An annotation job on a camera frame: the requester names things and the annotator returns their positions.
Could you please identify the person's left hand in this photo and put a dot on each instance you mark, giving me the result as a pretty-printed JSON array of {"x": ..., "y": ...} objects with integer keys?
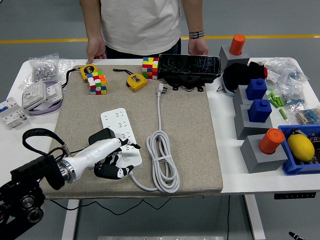
[{"x": 198, "y": 47}]

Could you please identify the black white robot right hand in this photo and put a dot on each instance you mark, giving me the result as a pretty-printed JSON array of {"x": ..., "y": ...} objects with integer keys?
[{"x": 297, "y": 237}]

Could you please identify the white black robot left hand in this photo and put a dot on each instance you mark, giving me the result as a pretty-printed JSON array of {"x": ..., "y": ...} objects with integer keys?
[{"x": 95, "y": 152}]

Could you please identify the person's right hand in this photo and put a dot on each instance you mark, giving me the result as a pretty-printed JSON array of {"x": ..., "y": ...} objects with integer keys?
[{"x": 96, "y": 50}]

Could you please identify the black plug adapter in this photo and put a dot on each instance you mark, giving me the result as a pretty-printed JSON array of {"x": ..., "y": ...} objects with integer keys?
[{"x": 100, "y": 136}]

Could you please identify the white power strip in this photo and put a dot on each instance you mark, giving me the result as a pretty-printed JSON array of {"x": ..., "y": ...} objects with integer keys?
[{"x": 112, "y": 117}]

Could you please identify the person's right forearm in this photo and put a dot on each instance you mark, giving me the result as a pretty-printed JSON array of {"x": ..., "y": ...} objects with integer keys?
[{"x": 92, "y": 20}]

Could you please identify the person's left forearm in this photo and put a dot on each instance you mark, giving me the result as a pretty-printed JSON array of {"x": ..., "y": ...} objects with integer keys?
[{"x": 193, "y": 15}]

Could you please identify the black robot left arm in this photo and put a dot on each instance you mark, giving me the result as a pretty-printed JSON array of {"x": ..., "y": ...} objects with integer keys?
[{"x": 30, "y": 175}]

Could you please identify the black white wristband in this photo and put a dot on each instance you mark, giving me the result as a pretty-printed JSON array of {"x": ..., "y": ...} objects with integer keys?
[{"x": 196, "y": 34}]

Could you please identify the black cracked display unit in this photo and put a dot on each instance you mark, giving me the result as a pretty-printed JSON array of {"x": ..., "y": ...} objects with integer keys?
[{"x": 190, "y": 65}]

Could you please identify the round yellow tape measure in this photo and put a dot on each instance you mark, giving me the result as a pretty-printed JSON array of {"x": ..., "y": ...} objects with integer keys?
[{"x": 87, "y": 70}]

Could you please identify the grey square holder block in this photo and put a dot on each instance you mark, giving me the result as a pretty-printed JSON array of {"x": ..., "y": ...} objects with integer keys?
[
  {"x": 257, "y": 160},
  {"x": 242, "y": 127},
  {"x": 226, "y": 56},
  {"x": 239, "y": 96}
]

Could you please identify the colourful puzzle cube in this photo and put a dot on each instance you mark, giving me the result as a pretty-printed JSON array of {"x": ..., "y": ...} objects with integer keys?
[
  {"x": 150, "y": 68},
  {"x": 97, "y": 83}
]

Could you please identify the empty clear plastic bag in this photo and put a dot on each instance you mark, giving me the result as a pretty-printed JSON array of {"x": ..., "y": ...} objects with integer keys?
[{"x": 66, "y": 66}]

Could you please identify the orange cylinder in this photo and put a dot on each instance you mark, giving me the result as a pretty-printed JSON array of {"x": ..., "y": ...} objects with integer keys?
[
  {"x": 237, "y": 45},
  {"x": 271, "y": 141}
]

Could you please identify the black table control panel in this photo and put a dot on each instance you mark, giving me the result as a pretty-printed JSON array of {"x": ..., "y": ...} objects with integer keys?
[{"x": 295, "y": 195}]

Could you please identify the white table leg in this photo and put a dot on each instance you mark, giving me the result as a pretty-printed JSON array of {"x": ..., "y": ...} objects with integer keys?
[
  {"x": 255, "y": 220},
  {"x": 70, "y": 222}
]

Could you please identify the black fabric bundle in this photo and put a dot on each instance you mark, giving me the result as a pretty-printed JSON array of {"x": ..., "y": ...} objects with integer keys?
[{"x": 237, "y": 73}]

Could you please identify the small metal clip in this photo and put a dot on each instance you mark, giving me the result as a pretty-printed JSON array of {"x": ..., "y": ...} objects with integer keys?
[{"x": 220, "y": 89}]

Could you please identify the person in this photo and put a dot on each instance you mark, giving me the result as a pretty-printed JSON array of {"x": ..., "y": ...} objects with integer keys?
[{"x": 140, "y": 25}]

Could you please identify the white round dish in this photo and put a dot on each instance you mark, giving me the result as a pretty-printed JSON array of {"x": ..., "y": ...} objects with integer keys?
[{"x": 228, "y": 90}]

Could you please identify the square yellow tape measure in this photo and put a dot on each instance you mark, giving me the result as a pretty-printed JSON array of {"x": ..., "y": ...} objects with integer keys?
[{"x": 136, "y": 83}]

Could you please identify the clear bag metal nuts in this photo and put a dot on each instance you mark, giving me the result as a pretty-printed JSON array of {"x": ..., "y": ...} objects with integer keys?
[{"x": 45, "y": 68}]

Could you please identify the purple tape roll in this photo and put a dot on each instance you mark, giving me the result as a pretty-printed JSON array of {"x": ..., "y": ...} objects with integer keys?
[{"x": 40, "y": 110}]

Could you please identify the blue plastic bin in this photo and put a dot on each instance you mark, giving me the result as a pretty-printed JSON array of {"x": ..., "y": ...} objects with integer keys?
[{"x": 290, "y": 167}]

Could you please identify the blue stepped block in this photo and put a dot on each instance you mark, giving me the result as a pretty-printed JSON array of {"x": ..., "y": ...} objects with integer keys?
[
  {"x": 256, "y": 88},
  {"x": 260, "y": 111}
]

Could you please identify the red round cap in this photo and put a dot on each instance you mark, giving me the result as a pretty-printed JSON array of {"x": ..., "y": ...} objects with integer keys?
[{"x": 265, "y": 71}]

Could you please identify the green cylindrical battery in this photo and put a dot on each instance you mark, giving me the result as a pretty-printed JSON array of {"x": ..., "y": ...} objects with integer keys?
[
  {"x": 283, "y": 114},
  {"x": 274, "y": 101},
  {"x": 270, "y": 95},
  {"x": 281, "y": 101},
  {"x": 277, "y": 102}
]

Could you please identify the yellow lemon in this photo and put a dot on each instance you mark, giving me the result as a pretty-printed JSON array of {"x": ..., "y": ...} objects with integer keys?
[{"x": 300, "y": 147}]

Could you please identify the grey-brown fabric mat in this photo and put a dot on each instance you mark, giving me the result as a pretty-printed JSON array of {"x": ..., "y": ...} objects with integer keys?
[{"x": 187, "y": 137}]

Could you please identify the clear bag blue resistors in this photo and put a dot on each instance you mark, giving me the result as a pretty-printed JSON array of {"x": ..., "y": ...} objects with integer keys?
[
  {"x": 293, "y": 98},
  {"x": 287, "y": 70}
]

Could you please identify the white circuit breaker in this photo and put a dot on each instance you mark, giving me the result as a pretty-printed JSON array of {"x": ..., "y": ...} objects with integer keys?
[{"x": 11, "y": 112}]

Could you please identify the dark circuit boards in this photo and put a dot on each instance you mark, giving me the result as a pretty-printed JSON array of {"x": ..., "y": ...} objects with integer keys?
[{"x": 317, "y": 140}]

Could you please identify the small black clip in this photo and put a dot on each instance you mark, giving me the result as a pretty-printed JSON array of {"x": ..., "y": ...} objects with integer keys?
[{"x": 295, "y": 131}]

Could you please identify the clear bag tan resistors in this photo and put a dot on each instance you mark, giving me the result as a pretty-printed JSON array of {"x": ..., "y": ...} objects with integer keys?
[{"x": 307, "y": 116}]

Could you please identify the white wall socket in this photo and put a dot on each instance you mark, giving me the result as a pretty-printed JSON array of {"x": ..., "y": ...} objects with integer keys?
[
  {"x": 53, "y": 91},
  {"x": 33, "y": 95}
]

